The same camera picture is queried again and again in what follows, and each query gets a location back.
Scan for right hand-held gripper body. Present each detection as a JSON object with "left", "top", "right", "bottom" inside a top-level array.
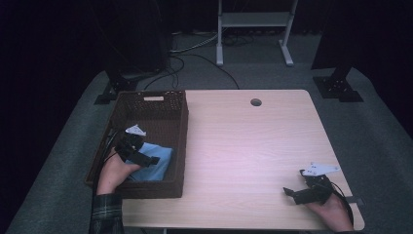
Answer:
[{"left": 301, "top": 162, "right": 341, "bottom": 206}]

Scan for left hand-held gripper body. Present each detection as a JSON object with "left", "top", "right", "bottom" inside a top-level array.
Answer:
[{"left": 113, "top": 124, "right": 147, "bottom": 164}]

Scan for light blue shirt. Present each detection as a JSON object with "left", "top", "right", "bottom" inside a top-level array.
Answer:
[{"left": 125, "top": 141, "right": 174, "bottom": 182}]

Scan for brown woven basket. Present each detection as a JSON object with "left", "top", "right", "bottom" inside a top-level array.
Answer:
[{"left": 83, "top": 90, "right": 190, "bottom": 200}]

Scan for person's right hand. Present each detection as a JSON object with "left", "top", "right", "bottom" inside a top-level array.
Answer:
[{"left": 306, "top": 194, "right": 355, "bottom": 233}]

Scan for person's left hand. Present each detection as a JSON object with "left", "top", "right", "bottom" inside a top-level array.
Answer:
[{"left": 96, "top": 147, "right": 142, "bottom": 196}]

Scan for grey tape strip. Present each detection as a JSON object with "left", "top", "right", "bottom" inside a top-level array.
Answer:
[{"left": 344, "top": 195, "right": 365, "bottom": 207}]

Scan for black stand base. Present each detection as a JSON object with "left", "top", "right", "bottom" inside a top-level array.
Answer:
[
  {"left": 312, "top": 66, "right": 364, "bottom": 103},
  {"left": 94, "top": 69, "right": 140, "bottom": 105}
]

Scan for black equipment box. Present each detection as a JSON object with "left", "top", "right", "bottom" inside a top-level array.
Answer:
[{"left": 103, "top": 0, "right": 172, "bottom": 76}]

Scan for white metal stand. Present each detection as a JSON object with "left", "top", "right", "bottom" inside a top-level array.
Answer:
[{"left": 215, "top": 0, "right": 299, "bottom": 67}]

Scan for left hand-held gripper black cable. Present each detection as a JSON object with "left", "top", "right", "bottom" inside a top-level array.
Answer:
[{"left": 92, "top": 130, "right": 122, "bottom": 196}]

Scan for hand-held gripper black cable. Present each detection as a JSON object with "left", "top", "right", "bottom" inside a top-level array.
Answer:
[
  {"left": 329, "top": 181, "right": 356, "bottom": 227},
  {"left": 92, "top": 130, "right": 122, "bottom": 196}
]

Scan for right hand-held gripper black cable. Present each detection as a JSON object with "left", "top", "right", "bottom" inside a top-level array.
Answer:
[{"left": 329, "top": 181, "right": 356, "bottom": 227}]

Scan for black floor cable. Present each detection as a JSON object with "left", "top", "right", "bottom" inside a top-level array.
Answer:
[{"left": 143, "top": 53, "right": 241, "bottom": 91}]

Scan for grey floor cable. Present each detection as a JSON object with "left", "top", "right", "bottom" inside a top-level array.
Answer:
[{"left": 169, "top": 30, "right": 219, "bottom": 55}]

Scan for tangled black floor cables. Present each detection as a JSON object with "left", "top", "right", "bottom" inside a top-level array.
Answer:
[{"left": 223, "top": 33, "right": 257, "bottom": 47}]

